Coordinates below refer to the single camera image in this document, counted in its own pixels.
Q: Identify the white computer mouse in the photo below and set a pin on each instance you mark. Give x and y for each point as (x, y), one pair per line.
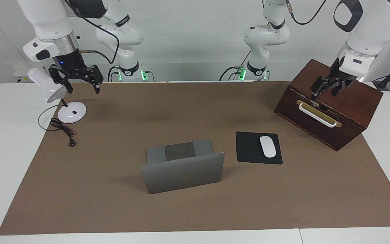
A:
(267, 147)

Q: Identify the white desk lamp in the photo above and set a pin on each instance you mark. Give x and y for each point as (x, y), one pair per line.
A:
(71, 113)

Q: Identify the brown table mat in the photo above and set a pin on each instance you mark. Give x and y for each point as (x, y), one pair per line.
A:
(113, 210)

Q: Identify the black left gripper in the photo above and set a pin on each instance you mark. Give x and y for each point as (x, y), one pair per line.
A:
(340, 74)

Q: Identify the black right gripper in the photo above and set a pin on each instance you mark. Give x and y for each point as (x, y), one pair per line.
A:
(68, 62)

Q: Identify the grey laptop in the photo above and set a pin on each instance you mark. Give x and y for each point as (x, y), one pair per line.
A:
(181, 176)

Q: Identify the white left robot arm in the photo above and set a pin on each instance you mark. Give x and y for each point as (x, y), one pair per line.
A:
(367, 30)

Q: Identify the white wall socket strip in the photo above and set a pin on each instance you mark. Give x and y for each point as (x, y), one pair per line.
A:
(20, 73)

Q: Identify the dark brown wooden box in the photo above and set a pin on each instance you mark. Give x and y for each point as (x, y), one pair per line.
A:
(350, 98)

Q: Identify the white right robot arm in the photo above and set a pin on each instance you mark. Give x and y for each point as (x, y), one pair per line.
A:
(49, 20)

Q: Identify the black mouse pad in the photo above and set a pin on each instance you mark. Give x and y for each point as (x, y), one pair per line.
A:
(247, 149)

